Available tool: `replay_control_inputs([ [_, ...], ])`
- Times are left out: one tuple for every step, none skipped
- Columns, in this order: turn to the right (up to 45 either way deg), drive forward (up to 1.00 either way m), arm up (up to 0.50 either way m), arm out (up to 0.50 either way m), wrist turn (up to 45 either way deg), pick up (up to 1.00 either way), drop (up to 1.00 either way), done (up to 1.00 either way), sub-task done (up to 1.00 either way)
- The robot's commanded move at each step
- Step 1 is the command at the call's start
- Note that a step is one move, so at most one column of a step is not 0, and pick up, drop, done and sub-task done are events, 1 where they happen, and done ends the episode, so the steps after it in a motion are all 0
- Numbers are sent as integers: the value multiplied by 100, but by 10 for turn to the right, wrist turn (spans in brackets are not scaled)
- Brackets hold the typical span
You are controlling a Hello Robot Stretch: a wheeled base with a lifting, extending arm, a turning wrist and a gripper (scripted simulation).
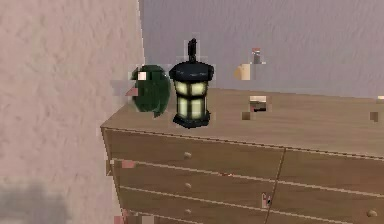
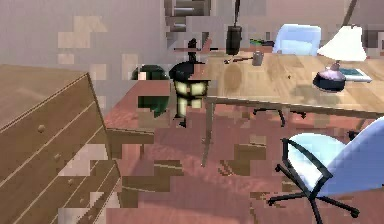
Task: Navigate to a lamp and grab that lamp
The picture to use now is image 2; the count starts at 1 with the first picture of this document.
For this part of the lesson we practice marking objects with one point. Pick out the black lantern lamp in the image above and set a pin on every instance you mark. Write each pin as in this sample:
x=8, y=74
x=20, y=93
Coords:
x=189, y=85

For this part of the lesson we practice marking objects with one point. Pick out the white shade table lamp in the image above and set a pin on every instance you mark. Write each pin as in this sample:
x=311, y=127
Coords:
x=338, y=56

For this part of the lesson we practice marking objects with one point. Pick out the dark green round object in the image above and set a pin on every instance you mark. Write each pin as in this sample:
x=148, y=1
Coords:
x=152, y=86

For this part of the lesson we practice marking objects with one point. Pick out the grey cup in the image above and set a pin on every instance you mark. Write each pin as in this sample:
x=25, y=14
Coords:
x=257, y=58

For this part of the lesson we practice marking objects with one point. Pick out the green and black object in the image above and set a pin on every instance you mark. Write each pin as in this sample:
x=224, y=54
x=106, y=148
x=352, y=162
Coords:
x=261, y=42

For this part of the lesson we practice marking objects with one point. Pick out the light wooden desk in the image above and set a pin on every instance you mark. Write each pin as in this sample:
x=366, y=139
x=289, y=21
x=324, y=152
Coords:
x=286, y=83

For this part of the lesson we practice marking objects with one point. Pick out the pale blue office chair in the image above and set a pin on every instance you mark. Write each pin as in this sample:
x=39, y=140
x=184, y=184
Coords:
x=353, y=163
x=297, y=40

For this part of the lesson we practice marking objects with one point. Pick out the brown wooden chest of drawers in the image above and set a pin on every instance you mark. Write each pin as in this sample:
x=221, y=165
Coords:
x=40, y=140

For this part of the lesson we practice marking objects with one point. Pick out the white book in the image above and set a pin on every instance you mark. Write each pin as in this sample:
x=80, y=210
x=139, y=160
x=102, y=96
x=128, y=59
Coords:
x=354, y=74

